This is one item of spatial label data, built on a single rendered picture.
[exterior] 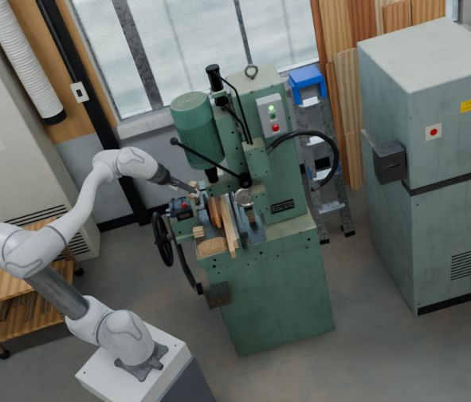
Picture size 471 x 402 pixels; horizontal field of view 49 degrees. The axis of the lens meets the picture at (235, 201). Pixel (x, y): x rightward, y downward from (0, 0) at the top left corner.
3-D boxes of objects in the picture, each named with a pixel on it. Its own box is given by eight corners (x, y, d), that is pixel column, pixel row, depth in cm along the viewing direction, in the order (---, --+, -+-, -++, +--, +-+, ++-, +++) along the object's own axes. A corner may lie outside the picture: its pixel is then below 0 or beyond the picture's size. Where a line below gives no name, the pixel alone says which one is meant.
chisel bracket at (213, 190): (207, 193, 254) (203, 179, 249) (234, 185, 254) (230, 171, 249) (209, 202, 249) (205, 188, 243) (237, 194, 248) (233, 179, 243)
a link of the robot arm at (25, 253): (57, 226, 169) (30, 218, 175) (14, 262, 157) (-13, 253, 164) (72, 255, 176) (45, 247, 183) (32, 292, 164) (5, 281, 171)
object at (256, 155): (249, 169, 233) (241, 142, 224) (268, 163, 232) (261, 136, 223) (252, 179, 226) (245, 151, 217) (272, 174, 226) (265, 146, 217)
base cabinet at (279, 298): (226, 300, 329) (196, 217, 286) (313, 275, 329) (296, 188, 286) (237, 358, 294) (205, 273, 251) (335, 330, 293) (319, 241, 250)
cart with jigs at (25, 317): (13, 293, 383) (-34, 230, 344) (86, 269, 385) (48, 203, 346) (-1, 365, 331) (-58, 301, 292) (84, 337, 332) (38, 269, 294)
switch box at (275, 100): (262, 132, 222) (255, 99, 213) (284, 125, 222) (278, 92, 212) (265, 139, 217) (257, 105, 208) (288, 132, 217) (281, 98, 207)
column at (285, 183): (257, 199, 272) (224, 75, 228) (297, 187, 271) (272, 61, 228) (265, 226, 254) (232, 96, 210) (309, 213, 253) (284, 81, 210)
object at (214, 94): (213, 101, 226) (202, 65, 216) (230, 96, 226) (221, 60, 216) (215, 109, 220) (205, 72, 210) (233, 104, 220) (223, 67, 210)
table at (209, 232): (172, 198, 283) (169, 189, 280) (225, 183, 283) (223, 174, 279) (181, 274, 235) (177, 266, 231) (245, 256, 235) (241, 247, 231)
